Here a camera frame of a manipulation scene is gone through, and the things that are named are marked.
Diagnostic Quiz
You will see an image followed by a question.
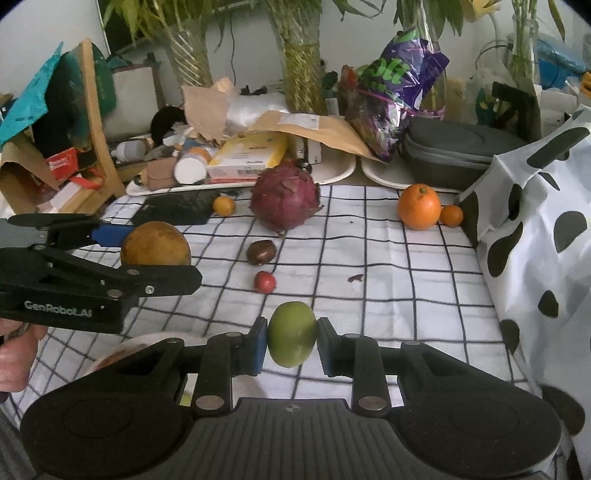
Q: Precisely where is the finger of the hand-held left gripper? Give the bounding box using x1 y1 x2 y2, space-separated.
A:
7 213 136 250
32 247 203 299

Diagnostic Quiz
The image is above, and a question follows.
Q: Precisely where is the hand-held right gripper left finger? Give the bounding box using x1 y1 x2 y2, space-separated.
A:
99 318 269 414

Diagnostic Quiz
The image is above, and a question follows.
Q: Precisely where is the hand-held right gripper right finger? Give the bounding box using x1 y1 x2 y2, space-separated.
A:
318 318 488 414

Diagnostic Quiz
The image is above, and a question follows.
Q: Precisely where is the green round fruit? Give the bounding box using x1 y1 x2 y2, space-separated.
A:
268 301 317 368

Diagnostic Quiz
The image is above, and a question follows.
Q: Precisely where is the brown round fruit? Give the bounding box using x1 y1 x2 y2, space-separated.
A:
120 222 191 267

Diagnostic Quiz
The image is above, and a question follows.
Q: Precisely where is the large orange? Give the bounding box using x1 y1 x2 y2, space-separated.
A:
398 184 442 230

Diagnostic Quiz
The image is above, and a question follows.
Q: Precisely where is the person's left hand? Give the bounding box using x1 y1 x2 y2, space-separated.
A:
0 318 48 394

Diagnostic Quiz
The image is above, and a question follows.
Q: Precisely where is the black textured slab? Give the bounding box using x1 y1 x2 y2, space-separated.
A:
131 191 220 226

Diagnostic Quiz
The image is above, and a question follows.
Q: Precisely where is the brown cardboard piece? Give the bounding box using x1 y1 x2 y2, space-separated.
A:
141 157 178 190

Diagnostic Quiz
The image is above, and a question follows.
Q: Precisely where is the white black checkered tablecloth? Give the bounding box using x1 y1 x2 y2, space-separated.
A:
7 184 583 480

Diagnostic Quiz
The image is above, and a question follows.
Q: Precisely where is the red box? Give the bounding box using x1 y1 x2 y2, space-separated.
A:
46 148 79 181

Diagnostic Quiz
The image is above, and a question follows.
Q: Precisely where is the small white bottle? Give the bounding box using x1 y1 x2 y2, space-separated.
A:
111 140 148 162

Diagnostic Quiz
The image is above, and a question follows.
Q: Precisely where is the dark brown chestnut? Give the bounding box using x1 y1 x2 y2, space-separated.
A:
246 240 278 266

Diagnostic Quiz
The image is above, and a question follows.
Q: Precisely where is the white jar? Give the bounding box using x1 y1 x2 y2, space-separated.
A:
174 147 213 184

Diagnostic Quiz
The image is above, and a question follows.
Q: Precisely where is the brown paper bag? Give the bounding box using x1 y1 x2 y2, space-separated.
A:
0 134 61 214

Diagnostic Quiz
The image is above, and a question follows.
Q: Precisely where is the black fuzzy item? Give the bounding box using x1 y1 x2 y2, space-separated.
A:
151 106 186 141

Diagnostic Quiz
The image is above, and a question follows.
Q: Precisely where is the framed grey board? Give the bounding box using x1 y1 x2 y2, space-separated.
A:
111 65 163 141

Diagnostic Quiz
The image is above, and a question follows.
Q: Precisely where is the dark green cloth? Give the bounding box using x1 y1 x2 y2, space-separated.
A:
32 44 116 148

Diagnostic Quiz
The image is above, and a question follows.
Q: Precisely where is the purple dragon fruit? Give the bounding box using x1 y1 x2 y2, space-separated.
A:
250 167 322 239

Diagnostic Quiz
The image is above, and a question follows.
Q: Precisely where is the teal paper bag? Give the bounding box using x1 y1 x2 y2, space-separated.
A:
0 42 63 145

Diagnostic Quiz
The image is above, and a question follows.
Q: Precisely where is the yellow box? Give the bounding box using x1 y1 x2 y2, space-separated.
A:
206 131 289 183

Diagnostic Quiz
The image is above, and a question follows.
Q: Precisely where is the crumpled brown paper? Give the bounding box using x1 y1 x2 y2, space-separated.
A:
181 78 241 141

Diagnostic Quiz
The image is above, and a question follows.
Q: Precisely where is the white bowl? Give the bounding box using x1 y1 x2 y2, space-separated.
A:
126 152 357 197

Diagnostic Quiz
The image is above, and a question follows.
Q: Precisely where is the white oval tray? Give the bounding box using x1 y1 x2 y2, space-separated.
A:
361 154 462 193

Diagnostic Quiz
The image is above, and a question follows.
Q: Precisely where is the clear plastic bag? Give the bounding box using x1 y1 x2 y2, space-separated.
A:
226 92 291 132

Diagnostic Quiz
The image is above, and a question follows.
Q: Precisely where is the glass vase with stems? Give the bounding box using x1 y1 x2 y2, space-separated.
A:
161 23 213 88
505 9 541 84
272 0 324 114

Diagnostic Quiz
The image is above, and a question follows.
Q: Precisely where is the brown paper envelope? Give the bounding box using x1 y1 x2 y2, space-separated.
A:
245 111 389 164

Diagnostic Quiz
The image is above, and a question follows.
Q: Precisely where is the grey hard case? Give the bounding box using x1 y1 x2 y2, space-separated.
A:
398 116 527 192

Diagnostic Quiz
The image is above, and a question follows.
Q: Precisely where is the white black spotted cloth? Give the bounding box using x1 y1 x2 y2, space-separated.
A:
457 104 591 480

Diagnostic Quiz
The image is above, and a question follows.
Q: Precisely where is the dark bottle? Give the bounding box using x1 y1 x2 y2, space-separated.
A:
323 71 342 116

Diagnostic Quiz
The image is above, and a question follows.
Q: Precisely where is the red snack packet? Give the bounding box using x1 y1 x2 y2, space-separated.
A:
341 65 362 112

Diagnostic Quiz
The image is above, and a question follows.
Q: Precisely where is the purple green snack bag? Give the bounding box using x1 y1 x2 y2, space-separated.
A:
346 28 450 163

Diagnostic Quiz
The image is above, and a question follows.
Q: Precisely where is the blue plastic bag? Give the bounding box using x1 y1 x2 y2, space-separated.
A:
538 39 583 86

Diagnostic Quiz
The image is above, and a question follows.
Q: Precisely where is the bent wooden frame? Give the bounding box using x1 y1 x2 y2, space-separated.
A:
74 39 125 199

